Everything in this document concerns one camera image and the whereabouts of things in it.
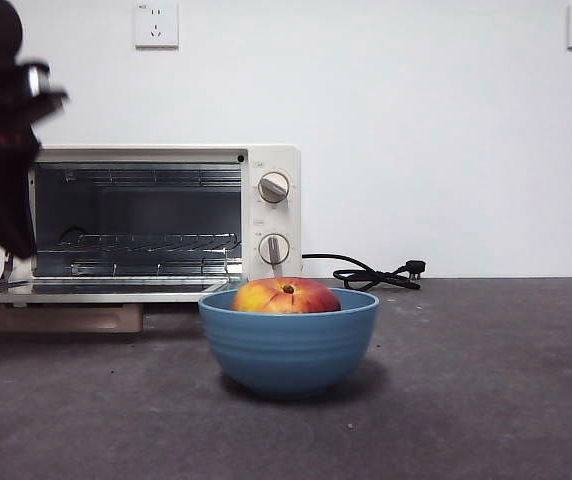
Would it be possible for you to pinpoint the glass oven door with handle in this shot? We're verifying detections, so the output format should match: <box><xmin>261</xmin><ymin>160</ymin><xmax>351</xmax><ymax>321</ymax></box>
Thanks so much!
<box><xmin>0</xmin><ymin>252</ymin><xmax>242</xmax><ymax>335</ymax></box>

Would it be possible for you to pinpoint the red yellow apple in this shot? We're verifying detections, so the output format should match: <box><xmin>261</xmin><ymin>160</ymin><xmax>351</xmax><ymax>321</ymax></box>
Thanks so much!
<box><xmin>230</xmin><ymin>276</ymin><xmax>343</xmax><ymax>316</ymax></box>

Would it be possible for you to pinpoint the blue ribbed bowl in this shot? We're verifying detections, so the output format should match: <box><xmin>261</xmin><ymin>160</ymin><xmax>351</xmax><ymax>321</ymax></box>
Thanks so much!
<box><xmin>197</xmin><ymin>287</ymin><xmax>381</xmax><ymax>402</ymax></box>

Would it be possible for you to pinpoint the cream Toshiba toaster oven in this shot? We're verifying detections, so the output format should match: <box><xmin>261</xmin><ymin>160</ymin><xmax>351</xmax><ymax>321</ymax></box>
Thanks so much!
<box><xmin>24</xmin><ymin>144</ymin><xmax>302</xmax><ymax>307</ymax></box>

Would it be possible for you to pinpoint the round temperature knob, slanted pointer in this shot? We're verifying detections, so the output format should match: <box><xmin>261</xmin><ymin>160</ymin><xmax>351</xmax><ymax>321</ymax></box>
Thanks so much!
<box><xmin>256</xmin><ymin>172</ymin><xmax>290</xmax><ymax>205</ymax></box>

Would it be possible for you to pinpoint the round timer knob, upright pointer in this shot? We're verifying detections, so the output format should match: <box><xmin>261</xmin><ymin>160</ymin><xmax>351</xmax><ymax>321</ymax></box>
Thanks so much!
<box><xmin>256</xmin><ymin>232</ymin><xmax>290</xmax><ymax>267</ymax></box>

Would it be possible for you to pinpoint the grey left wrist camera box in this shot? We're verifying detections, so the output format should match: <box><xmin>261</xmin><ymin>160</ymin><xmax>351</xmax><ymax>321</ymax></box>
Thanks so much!
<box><xmin>22</xmin><ymin>63</ymin><xmax>54</xmax><ymax>99</ymax></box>

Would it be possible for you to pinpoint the metal oven wire rack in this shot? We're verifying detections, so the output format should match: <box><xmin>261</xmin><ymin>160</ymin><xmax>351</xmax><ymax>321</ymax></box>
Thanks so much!
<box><xmin>55</xmin><ymin>230</ymin><xmax>242</xmax><ymax>252</ymax></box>

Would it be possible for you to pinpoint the black oven power cable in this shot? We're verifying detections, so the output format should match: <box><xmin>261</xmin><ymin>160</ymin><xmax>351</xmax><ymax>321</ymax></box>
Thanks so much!
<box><xmin>300</xmin><ymin>253</ymin><xmax>428</xmax><ymax>293</ymax></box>

